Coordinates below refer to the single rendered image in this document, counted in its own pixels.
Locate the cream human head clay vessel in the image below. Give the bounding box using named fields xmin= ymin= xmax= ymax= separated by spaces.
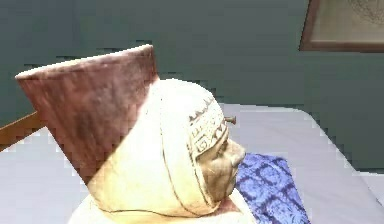
xmin=14 ymin=44 xmax=258 ymax=224

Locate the white bed with wooden frame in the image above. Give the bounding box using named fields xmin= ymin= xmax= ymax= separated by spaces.
xmin=0 ymin=103 xmax=384 ymax=224

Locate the brown framed wall picture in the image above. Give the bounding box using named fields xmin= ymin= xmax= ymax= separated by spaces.
xmin=298 ymin=0 xmax=384 ymax=53

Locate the blue patterned cloth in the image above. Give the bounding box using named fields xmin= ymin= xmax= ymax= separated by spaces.
xmin=235 ymin=152 xmax=312 ymax=224

